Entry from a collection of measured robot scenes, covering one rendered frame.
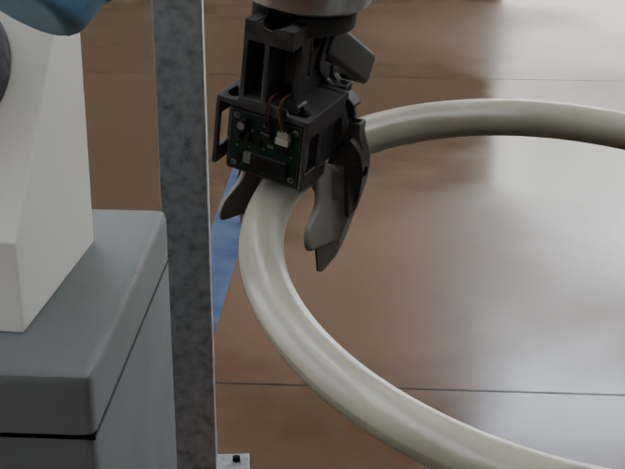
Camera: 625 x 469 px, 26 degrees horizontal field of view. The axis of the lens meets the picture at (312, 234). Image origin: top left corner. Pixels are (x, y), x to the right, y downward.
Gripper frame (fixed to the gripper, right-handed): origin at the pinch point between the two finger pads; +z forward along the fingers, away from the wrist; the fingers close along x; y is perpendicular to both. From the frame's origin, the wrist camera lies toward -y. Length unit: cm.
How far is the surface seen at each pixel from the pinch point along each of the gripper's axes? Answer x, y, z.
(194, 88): -63, -95, 42
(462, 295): -40, -192, 128
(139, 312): -23.7, -17.0, 26.1
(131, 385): -20.6, -11.1, 30.3
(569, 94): -65, -372, 149
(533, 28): -107, -463, 165
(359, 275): -67, -191, 132
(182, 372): -58, -88, 94
